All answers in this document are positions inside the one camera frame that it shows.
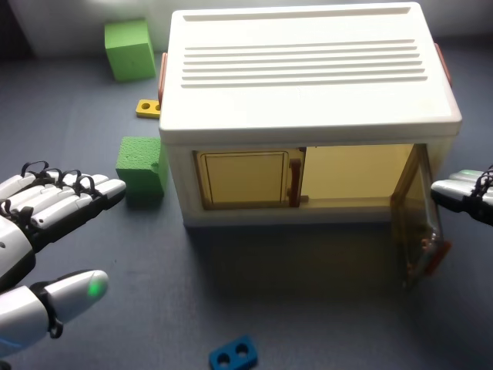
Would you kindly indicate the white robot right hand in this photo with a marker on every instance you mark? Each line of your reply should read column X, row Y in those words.
column 468, row 192

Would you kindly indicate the blue two-hole block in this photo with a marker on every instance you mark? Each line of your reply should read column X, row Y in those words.
column 233, row 352

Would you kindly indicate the white ribbed box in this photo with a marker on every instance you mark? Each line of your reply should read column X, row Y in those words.
column 300, row 96

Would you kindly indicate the transparent toy oven door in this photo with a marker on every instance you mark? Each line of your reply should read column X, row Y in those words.
column 414, row 216
column 242, row 179

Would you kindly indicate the small green foam cube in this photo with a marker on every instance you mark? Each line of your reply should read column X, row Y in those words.
column 138, row 173

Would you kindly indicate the yellow two-hole block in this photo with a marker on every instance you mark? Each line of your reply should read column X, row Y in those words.
column 148, row 108

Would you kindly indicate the large green foam cube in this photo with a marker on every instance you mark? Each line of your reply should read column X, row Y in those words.
column 129, row 50

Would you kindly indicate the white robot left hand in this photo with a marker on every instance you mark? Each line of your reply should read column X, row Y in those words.
column 46, row 196

